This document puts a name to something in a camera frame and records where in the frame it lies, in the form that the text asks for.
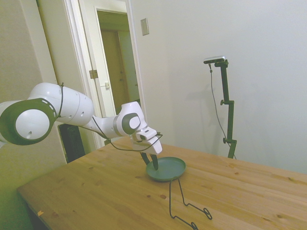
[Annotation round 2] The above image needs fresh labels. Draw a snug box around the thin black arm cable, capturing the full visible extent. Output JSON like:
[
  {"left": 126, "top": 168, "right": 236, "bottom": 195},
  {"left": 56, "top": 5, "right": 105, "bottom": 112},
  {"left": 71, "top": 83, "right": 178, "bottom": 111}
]
[{"left": 57, "top": 82, "right": 164, "bottom": 152}]

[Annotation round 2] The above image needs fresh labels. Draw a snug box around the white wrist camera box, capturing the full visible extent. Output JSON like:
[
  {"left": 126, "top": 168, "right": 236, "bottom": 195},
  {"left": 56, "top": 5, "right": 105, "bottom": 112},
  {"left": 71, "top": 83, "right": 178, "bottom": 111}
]
[{"left": 135, "top": 128, "right": 157, "bottom": 142}]

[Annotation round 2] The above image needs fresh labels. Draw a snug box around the black wire plate stand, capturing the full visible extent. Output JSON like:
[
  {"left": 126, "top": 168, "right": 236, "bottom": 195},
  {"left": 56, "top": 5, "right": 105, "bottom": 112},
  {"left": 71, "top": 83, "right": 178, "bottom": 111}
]
[{"left": 168, "top": 176, "right": 213, "bottom": 230}]

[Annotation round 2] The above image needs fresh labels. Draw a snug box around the grey wall switch plate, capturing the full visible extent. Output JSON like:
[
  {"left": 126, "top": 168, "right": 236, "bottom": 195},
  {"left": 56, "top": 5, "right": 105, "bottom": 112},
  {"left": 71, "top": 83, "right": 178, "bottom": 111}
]
[{"left": 140, "top": 18, "right": 150, "bottom": 36}]

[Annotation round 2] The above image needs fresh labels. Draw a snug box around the teal round plate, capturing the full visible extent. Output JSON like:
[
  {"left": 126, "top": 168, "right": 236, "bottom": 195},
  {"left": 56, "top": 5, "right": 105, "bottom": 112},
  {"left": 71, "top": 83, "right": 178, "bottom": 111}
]
[{"left": 145, "top": 157, "right": 187, "bottom": 183}]

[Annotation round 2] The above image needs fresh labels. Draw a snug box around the white door frame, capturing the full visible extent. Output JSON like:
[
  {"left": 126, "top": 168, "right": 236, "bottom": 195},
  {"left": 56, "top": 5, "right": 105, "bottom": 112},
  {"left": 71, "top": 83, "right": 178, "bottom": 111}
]
[{"left": 63, "top": 0, "right": 147, "bottom": 150}]

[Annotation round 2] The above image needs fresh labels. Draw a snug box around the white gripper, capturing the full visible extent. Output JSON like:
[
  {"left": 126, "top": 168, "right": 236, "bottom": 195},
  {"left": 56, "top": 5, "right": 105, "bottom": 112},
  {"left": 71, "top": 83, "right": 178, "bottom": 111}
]
[{"left": 130, "top": 134, "right": 163, "bottom": 171}]

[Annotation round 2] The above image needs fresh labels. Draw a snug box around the silver exterior camera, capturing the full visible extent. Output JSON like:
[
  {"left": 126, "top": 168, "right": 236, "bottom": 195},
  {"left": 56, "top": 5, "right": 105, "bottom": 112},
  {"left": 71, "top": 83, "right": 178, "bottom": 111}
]
[{"left": 203, "top": 55, "right": 226, "bottom": 65}]

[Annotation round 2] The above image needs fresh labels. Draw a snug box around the black jointed camera stand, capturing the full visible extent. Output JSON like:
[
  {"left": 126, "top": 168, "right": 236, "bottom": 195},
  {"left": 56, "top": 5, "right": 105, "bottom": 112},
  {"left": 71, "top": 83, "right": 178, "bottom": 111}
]
[{"left": 214, "top": 59, "right": 237, "bottom": 159}]

